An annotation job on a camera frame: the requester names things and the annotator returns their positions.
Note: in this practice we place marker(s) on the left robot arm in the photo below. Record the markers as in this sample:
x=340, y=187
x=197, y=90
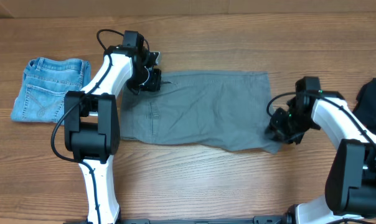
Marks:
x=91, y=123

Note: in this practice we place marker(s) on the folded blue denim jeans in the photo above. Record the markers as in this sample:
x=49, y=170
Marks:
x=44, y=85

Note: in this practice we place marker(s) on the grey shorts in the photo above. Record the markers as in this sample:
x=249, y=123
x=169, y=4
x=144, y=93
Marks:
x=225, y=109

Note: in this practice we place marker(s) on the black garment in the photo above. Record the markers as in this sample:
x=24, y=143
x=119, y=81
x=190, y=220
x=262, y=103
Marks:
x=365, y=109

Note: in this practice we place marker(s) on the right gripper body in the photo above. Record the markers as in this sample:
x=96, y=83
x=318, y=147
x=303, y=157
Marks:
x=292, y=127

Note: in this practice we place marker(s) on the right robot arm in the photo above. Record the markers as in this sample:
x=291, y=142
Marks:
x=350, y=189

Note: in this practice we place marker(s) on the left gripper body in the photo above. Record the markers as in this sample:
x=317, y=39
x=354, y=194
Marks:
x=147, y=79

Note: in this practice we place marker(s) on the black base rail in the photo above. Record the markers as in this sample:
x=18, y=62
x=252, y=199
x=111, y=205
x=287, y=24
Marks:
x=263, y=219

